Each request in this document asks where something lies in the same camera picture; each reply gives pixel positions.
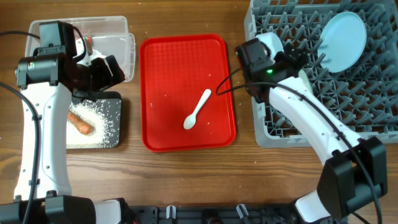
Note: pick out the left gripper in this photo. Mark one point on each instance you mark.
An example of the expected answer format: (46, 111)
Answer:
(106, 79)

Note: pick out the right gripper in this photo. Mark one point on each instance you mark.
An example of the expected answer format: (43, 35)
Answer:
(298, 55)

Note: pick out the green bowl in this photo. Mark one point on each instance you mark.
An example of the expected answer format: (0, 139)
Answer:
(272, 41)

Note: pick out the white rice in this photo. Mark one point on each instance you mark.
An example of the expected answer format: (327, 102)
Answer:
(93, 130)

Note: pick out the orange carrot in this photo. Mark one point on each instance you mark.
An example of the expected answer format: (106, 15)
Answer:
(82, 126)

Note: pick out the light blue plate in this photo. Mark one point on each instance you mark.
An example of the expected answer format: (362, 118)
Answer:
(343, 41)

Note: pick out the white plastic spoon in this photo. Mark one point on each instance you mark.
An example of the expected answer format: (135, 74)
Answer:
(191, 119)

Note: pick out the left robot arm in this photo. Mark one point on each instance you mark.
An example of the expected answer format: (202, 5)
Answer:
(46, 84)

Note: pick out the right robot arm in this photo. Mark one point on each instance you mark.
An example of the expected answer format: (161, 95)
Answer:
(354, 169)

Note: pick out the grey dishwasher rack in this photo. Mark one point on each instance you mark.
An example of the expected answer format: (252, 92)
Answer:
(363, 96)

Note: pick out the clear plastic bin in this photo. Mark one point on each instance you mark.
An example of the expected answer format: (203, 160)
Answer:
(109, 36)

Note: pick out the black plastic tray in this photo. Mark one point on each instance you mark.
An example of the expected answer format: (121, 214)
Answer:
(110, 124)

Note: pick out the red serving tray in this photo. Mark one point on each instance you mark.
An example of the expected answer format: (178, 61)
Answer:
(174, 73)

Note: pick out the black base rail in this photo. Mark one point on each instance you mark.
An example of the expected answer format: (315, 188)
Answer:
(268, 213)

